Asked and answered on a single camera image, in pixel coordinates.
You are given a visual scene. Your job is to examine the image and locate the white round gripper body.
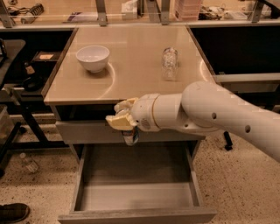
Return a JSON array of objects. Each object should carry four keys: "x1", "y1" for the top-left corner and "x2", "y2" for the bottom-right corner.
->
[{"x1": 131, "y1": 94, "x2": 159, "y2": 132}]

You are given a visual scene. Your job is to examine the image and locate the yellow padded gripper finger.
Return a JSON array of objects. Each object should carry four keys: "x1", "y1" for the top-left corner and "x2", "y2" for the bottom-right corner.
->
[
  {"x1": 106, "y1": 114, "x2": 137, "y2": 131},
  {"x1": 114, "y1": 97, "x2": 138, "y2": 112}
]

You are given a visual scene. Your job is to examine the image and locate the redbull can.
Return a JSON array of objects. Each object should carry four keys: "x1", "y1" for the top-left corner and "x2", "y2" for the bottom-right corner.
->
[{"x1": 122, "y1": 127, "x2": 139, "y2": 146}]

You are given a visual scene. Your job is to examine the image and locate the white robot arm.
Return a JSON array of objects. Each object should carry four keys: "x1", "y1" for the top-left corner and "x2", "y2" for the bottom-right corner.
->
[{"x1": 106, "y1": 81, "x2": 280, "y2": 162}]

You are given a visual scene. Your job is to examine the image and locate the grey drawer cabinet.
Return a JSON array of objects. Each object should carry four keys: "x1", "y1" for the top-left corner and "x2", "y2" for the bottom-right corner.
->
[{"x1": 44, "y1": 24, "x2": 214, "y2": 158}]

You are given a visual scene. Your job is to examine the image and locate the closed grey top drawer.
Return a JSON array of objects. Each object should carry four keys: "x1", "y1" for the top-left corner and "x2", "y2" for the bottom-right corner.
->
[{"x1": 55, "y1": 120, "x2": 206, "y2": 144}]

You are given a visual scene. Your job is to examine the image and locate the open grey middle drawer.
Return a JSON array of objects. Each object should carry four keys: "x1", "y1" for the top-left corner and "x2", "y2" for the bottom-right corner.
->
[{"x1": 58, "y1": 142, "x2": 216, "y2": 224}]

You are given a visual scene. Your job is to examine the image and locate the white ceramic bowl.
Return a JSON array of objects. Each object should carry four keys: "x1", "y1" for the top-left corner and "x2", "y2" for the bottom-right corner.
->
[{"x1": 76, "y1": 45, "x2": 110, "y2": 73}]

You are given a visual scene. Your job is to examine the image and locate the clear plastic bottle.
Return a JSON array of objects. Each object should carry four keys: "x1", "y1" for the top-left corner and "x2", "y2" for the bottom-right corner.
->
[{"x1": 161, "y1": 47, "x2": 178, "y2": 81}]

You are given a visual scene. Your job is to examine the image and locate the white tissue box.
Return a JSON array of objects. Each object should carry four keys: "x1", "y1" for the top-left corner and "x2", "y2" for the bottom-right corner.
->
[{"x1": 122, "y1": 0, "x2": 137, "y2": 20}]

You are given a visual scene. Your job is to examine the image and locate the plastic bottle on floor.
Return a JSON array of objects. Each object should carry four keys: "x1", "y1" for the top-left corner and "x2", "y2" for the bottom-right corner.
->
[{"x1": 19, "y1": 152, "x2": 39, "y2": 173}]

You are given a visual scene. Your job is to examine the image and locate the pink stacked trays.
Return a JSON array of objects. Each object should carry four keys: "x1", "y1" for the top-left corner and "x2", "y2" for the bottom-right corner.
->
[{"x1": 174, "y1": 0, "x2": 202, "y2": 21}]

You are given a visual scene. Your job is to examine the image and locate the black side table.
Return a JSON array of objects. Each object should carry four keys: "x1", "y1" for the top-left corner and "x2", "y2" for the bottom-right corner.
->
[{"x1": 0, "y1": 39, "x2": 67, "y2": 178}]

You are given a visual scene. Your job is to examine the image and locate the dark shoe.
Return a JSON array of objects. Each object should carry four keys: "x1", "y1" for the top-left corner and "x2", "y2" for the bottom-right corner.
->
[{"x1": 0, "y1": 203, "x2": 30, "y2": 224}]

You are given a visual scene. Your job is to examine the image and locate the black frame desk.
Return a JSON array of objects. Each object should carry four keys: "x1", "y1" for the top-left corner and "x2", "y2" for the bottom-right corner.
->
[{"x1": 213, "y1": 73, "x2": 280, "y2": 151}]

